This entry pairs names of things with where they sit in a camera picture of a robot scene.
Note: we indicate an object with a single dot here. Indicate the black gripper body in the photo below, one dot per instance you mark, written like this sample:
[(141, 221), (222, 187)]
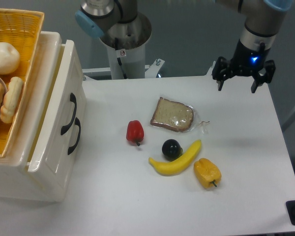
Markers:
[(247, 62)]

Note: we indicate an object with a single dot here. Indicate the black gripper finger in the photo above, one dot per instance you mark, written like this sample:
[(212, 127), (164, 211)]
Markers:
[(259, 79), (221, 71)]

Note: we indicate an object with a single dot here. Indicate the dark purple eggplant ball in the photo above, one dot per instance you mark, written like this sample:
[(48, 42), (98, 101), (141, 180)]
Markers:
[(171, 149)]

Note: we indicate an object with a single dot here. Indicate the yellow banana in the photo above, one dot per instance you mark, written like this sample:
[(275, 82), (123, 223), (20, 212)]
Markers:
[(179, 165)]

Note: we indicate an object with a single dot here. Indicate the yellow bell pepper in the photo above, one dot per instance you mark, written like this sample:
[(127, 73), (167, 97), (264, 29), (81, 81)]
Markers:
[(207, 173)]

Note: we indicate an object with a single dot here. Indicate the red bell pepper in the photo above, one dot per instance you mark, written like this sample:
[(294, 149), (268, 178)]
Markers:
[(135, 132)]

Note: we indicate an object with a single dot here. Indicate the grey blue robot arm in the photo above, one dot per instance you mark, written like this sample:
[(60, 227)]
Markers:
[(263, 18)]

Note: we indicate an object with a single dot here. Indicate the white drawer cabinet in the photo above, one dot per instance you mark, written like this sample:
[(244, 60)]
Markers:
[(15, 180)]

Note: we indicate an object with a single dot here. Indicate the bread slice in plastic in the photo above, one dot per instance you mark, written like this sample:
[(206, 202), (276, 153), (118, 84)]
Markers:
[(176, 116)]

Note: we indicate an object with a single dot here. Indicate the yellow wicker basket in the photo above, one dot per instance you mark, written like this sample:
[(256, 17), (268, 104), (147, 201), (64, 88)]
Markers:
[(19, 33)]

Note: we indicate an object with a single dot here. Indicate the beige braided bread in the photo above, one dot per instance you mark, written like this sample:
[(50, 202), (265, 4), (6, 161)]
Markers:
[(10, 100)]

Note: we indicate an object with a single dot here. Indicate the white round bun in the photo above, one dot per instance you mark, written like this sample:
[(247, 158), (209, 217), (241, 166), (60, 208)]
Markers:
[(9, 58)]

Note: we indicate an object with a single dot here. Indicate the white table bracket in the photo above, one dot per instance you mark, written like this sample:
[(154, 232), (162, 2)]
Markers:
[(210, 70)]

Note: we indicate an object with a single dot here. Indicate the white bracket with bolt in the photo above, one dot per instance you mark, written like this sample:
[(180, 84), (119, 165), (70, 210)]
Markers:
[(153, 70)]

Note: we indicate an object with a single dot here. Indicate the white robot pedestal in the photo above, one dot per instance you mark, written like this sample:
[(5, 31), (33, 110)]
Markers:
[(126, 47)]

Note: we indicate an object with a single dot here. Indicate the black lower drawer handle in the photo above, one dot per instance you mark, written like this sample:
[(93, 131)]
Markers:
[(75, 136)]

